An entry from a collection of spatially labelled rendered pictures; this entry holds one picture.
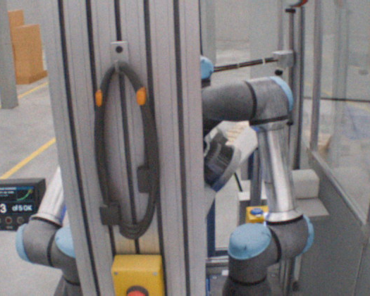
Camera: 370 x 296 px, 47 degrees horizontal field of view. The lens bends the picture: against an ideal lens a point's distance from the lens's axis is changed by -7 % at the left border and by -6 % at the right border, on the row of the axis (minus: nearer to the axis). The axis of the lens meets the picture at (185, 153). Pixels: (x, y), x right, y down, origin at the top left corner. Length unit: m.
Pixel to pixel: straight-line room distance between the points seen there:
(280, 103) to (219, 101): 0.18
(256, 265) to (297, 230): 0.16
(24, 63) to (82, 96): 9.22
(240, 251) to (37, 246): 0.58
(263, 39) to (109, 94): 6.63
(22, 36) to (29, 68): 0.72
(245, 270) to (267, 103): 0.47
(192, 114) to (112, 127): 0.13
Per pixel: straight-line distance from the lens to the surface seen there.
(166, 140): 0.74
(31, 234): 1.38
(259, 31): 7.29
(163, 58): 0.70
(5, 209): 1.78
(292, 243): 1.31
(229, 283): 1.34
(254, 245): 1.23
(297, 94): 2.40
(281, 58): 2.27
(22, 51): 9.96
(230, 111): 1.22
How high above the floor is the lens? 1.94
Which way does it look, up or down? 22 degrees down
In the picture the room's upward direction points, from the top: 2 degrees counter-clockwise
